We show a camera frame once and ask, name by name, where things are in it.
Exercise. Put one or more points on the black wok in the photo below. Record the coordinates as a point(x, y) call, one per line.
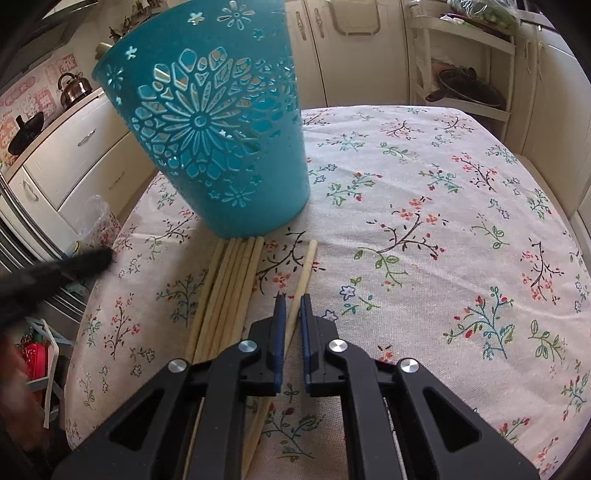
point(25, 134)

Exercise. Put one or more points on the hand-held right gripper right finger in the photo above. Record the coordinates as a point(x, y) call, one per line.
point(305, 344)

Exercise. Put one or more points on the grey metal door frame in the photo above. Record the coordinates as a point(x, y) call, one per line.
point(27, 240)

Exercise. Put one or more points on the beige hanging door bin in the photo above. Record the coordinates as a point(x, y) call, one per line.
point(358, 18)

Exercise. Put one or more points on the cream drawer cabinet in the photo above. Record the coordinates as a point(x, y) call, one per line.
point(92, 138)

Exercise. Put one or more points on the floral tablecloth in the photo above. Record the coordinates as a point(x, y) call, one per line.
point(415, 207)

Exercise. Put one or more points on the teal perforated plastic basket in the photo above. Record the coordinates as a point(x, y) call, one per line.
point(207, 138)

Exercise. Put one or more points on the white side shelf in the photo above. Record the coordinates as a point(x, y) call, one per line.
point(53, 369)

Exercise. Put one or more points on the white storage rack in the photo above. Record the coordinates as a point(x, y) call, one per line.
point(461, 46)

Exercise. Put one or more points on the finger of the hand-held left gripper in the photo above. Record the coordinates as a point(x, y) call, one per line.
point(55, 274)

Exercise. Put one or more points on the pink wall stickers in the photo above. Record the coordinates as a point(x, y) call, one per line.
point(37, 92)

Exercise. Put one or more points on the steel kettle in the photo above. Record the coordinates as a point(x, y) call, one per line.
point(74, 92)

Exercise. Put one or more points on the black frying pan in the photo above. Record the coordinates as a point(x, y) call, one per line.
point(471, 87)

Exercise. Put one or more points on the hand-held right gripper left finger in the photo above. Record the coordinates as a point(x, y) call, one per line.
point(278, 344)

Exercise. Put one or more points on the cream tall cabinet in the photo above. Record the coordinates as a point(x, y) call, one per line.
point(549, 92)

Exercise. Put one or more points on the red plastic container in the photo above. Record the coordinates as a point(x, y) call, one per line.
point(34, 360)

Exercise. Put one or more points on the cream door base cabinet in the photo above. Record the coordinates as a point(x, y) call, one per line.
point(360, 69)

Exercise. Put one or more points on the clear plastic bag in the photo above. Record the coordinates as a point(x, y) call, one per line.
point(94, 221)

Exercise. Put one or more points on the bundle of wooden chopsticks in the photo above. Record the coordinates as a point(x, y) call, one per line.
point(231, 286)

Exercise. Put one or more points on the plastic bag of greens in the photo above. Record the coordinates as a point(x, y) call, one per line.
point(485, 11)

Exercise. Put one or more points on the single wooden chopstick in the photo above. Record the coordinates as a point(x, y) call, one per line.
point(302, 281)

